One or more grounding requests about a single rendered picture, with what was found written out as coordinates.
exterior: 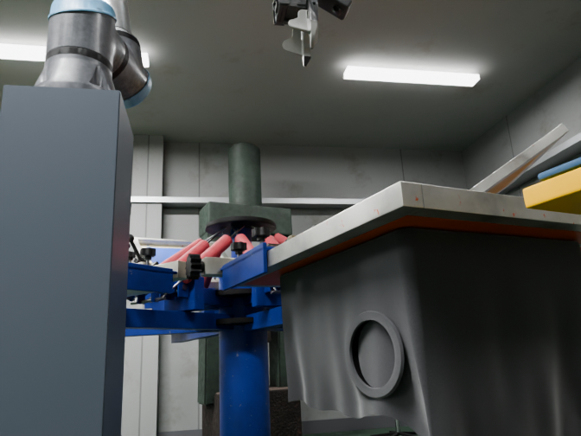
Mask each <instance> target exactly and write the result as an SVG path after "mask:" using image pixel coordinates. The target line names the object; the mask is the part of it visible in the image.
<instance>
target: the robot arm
mask: <svg viewBox="0 0 581 436"><path fill-rule="evenodd" d="M351 4H352V0H274V2H273V4H272V5H273V22H274V25H278V26H284V25H285V24H289V26H290V27H291V28H293V30H292V37H291V38H290V39H287V40H285V41H283V49H284V50H286V51H288V52H291V53H293V54H296V55H301V56H302V59H303V66H304V67H307V65H308V64H309V62H310V59H311V55H310V49H313V48H314V47H315V45H316V43H317V36H318V7H320V8H322V9H323V10H326V11H327V12H328V13H330V14H331V15H333V16H335V17H337V18H339V19H340V20H343V19H344V18H345V17H346V15H347V14H348V11H349V9H350V6H351ZM275 17H276V18H275ZM275 19H276V20H275ZM48 20H49V22H48V39H47V47H46V56H45V65H44V69H43V70H42V72H41V75H40V76H39V78H38V80H37V82H36V83H35V85H34V87H65V88H82V89H99V90H118V91H120V92H121V94H122V98H123V101H124V106H125V109H128V108H132V107H134V106H137V105H138V104H140V103H141V102H143V101H144V99H145V98H146V97H147V96H148V95H149V93H150V89H151V84H152V83H151V77H150V74H149V72H148V71H147V70H146V69H145V68H144V65H143V60H142V54H141V47H140V43H139V41H138V39H137V38H136V37H135V36H134V35H133V34H132V33H131V21H130V14H129V6H128V0H54V1H53V3H52V5H51V10H50V14H49V15H48Z"/></svg>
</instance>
